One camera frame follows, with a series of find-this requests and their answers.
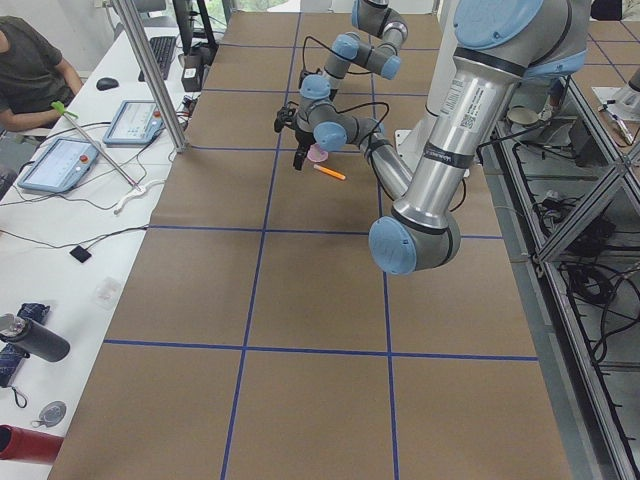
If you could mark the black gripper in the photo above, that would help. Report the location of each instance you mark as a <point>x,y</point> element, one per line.
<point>301,137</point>

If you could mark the orange highlighter pen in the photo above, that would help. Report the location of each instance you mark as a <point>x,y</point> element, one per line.
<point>330,172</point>

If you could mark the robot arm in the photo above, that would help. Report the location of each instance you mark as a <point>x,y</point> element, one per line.
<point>490,47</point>
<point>380,33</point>

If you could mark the pink translucent pen holder cup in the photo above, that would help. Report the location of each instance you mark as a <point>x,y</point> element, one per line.
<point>317,154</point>

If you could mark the black box with label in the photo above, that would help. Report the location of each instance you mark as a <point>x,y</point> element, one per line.
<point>192,73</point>

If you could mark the far teach pendant tablet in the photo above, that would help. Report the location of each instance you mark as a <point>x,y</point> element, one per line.
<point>136,123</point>

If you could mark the teach pendant tablet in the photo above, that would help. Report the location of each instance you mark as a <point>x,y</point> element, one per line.
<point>60,167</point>
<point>136,123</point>

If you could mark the black keyboard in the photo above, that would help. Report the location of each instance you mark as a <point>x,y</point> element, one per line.
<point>163,49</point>

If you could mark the black computer monitor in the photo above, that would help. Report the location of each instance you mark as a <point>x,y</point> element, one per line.
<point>191,16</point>

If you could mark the black computer mouse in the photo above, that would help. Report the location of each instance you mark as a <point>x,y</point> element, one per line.
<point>106,83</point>

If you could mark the near teach pendant tablet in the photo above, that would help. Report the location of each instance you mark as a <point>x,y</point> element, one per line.
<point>60,167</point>

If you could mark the clear plastic packet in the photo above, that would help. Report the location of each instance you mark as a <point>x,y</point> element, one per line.
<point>107,293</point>

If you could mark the small black square device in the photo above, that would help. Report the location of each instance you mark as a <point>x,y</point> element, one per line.
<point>80,253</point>

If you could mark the seated person in grey shirt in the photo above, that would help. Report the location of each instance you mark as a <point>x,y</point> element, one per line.
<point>34,75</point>

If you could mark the black water bottle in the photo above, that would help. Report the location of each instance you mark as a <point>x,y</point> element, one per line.
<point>33,337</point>

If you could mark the red bottle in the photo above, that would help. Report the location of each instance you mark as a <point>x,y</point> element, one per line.
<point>30,446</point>

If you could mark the aluminium frame post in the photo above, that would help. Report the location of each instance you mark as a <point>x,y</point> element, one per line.
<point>140,45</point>

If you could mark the white camera mast with base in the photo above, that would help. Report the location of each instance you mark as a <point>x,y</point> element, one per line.
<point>410,143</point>

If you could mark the grabber stick with green handle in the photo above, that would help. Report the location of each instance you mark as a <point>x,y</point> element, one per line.
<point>137,189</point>

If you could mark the round metal keychain disc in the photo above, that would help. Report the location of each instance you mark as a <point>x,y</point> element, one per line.
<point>50,415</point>

